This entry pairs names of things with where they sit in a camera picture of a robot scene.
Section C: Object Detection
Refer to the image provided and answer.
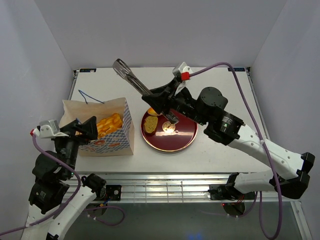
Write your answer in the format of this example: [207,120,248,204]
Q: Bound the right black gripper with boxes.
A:
[140,78,207,127]

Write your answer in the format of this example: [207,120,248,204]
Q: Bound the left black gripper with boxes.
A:
[54,114,99,177]

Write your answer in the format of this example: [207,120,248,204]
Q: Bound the orange twisted bread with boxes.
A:
[96,113,123,139]

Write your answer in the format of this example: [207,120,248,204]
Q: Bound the paper bag with blue checks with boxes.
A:
[59,97,135,157]

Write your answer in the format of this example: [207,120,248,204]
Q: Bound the metal serving tongs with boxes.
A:
[112,58,179,124]

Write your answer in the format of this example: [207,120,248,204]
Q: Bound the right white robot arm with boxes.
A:
[141,78,315,200]

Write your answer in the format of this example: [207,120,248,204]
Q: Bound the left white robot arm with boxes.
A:
[21,116,106,240]

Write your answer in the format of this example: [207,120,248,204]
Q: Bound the green speckled bread slice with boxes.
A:
[143,115,158,134]

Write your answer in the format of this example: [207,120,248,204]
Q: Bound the dark red round plate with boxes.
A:
[140,111,198,152]

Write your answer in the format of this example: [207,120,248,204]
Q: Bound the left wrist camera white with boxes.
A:
[30,119,69,139]

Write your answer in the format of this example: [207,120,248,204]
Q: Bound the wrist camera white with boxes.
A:
[30,119,69,139]
[172,62,193,96]

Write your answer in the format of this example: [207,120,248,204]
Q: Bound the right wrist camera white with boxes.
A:
[172,62,193,96]

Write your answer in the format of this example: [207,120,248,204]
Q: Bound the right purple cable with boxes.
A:
[189,61,285,240]

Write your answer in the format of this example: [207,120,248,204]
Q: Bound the purple cable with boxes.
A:
[0,133,126,231]
[189,61,285,240]

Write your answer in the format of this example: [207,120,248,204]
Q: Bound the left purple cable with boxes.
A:
[0,133,126,231]

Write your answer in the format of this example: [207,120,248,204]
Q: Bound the aluminium frame rail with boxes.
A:
[31,172,301,205]

